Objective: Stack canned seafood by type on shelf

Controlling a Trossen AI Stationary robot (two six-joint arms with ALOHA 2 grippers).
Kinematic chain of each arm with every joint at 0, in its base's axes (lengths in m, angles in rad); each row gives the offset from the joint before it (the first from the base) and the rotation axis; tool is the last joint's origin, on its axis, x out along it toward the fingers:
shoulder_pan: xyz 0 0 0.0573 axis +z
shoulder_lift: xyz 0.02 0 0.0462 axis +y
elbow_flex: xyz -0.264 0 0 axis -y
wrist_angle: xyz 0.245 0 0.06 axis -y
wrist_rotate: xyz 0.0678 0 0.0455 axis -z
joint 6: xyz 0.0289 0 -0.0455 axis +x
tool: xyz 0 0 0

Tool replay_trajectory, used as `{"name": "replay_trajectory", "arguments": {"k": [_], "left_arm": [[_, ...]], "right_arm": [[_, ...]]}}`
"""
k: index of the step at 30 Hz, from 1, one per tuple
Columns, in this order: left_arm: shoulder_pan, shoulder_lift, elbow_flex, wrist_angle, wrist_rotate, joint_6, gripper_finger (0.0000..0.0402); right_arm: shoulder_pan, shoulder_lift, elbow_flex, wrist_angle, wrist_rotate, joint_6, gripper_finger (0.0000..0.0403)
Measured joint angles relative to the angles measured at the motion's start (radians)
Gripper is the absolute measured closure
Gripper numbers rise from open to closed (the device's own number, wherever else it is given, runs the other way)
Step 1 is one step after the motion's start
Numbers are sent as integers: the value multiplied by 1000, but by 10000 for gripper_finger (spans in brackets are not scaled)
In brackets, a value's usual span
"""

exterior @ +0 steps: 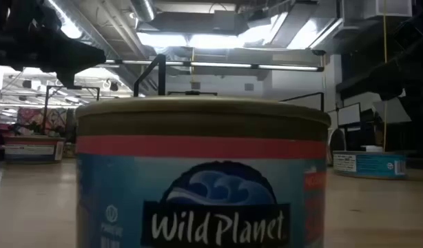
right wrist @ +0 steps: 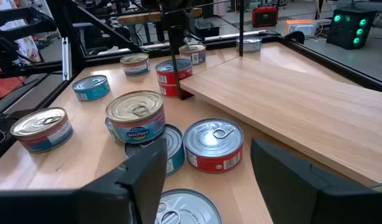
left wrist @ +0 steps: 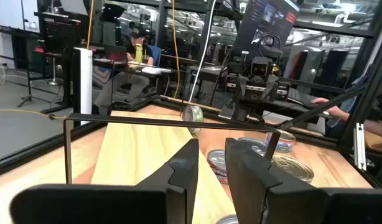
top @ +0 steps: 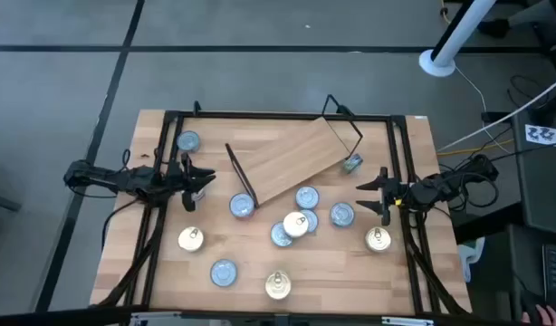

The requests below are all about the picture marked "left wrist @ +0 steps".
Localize person's forearm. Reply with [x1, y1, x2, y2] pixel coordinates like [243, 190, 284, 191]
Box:
[329, 105, 382, 141]

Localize dark laptop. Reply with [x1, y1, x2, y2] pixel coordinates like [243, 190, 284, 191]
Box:
[103, 44, 129, 62]

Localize thick white cable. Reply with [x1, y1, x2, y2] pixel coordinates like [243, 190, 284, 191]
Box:
[188, 0, 217, 103]

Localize wooden shelf with black frame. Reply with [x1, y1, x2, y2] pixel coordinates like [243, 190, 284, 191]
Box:
[62, 109, 281, 224]

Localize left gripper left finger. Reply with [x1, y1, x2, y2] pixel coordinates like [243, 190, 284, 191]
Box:
[9, 138, 200, 224]

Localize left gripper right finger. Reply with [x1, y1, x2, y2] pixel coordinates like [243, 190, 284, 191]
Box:
[225, 138, 382, 224]

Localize red-label silver-lid can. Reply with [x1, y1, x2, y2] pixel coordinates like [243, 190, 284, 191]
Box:
[214, 214, 240, 224]
[207, 149, 229, 185]

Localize person's hand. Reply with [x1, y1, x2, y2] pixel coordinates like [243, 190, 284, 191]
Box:
[310, 96, 340, 114]

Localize silver aluminium bracket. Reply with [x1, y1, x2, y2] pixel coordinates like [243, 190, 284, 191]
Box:
[352, 123, 367, 171]

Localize blue-label yellowfin tuna can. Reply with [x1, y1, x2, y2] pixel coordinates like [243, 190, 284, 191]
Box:
[236, 136, 269, 157]
[269, 154, 315, 184]

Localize gold-lid pink salmon can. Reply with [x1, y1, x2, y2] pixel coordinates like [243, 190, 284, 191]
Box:
[264, 129, 297, 154]

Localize black aluminium table frame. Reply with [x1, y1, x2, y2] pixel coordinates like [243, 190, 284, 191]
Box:
[0, 27, 382, 190]

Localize white pole with round base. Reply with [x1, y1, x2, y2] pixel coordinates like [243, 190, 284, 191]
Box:
[72, 46, 94, 125]

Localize yellow hanging cable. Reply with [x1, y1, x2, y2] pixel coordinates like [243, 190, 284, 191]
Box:
[170, 0, 182, 99]
[86, 0, 95, 50]

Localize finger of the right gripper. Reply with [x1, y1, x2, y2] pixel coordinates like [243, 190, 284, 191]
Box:
[239, 104, 251, 123]
[218, 104, 240, 121]

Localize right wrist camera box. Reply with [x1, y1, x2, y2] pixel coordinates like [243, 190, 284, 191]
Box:
[250, 55, 274, 78]

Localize dark display screen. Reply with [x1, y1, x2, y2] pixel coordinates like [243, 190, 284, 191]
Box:
[233, 0, 300, 58]

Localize person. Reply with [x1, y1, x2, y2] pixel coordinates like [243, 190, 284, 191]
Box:
[93, 27, 156, 114]

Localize blue office chair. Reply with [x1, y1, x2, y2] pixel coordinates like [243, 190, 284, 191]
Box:
[147, 44, 162, 67]

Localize white paper stack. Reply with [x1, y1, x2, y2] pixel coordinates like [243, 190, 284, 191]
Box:
[141, 65, 172, 75]

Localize yellow floor cable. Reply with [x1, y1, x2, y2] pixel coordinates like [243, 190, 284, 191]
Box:
[0, 108, 68, 121]

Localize black perforated panel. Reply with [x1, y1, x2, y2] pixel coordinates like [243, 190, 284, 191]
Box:
[34, 11, 89, 63]

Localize black office desk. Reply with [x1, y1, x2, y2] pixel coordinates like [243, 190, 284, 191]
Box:
[91, 57, 179, 96]

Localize black tripod stand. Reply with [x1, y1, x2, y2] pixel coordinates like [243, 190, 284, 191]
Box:
[16, 30, 52, 108]

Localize grey round stool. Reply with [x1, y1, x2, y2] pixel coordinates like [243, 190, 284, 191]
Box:
[43, 51, 64, 86]

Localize green-label silver-lid can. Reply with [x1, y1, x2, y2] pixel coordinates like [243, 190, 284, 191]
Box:
[180, 105, 205, 135]

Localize yellow-green bottle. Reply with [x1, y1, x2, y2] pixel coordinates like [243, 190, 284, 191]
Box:
[134, 43, 144, 64]

